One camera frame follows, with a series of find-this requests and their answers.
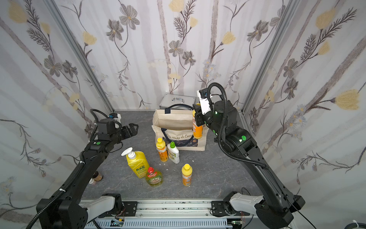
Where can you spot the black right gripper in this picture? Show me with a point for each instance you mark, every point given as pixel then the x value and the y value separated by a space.
pixel 200 115

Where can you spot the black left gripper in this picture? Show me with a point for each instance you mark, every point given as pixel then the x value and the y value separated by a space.
pixel 124 132

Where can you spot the orange soap bottle yellow cap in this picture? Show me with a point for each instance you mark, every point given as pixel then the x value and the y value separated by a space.
pixel 161 147
pixel 187 171
pixel 197 130

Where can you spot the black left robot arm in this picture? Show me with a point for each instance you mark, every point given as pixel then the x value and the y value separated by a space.
pixel 62 210

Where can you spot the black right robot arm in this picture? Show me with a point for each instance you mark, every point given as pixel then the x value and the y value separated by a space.
pixel 276 205

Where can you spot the beige canvas shopping bag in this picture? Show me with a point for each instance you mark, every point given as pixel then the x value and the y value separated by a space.
pixel 175 124

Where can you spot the green soap bottle red cap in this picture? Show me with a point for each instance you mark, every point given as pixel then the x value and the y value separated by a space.
pixel 154 177

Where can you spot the yellow Axe pump bottle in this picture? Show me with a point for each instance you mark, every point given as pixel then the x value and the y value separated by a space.
pixel 137 162

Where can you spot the silver aluminium case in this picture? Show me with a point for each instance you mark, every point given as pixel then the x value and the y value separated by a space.
pixel 180 102

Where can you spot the white bottle green cap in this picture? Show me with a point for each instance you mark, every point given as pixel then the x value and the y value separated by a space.
pixel 173 153

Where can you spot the small brown jar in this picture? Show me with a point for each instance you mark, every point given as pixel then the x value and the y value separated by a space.
pixel 97 176

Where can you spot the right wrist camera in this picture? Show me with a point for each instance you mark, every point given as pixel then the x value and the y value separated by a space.
pixel 203 96

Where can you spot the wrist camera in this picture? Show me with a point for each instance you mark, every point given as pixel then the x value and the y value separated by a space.
pixel 203 96
pixel 115 116

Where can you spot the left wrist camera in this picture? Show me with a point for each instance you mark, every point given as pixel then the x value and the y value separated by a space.
pixel 115 116

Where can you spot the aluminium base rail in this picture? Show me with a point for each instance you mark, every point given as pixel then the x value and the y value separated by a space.
pixel 177 214

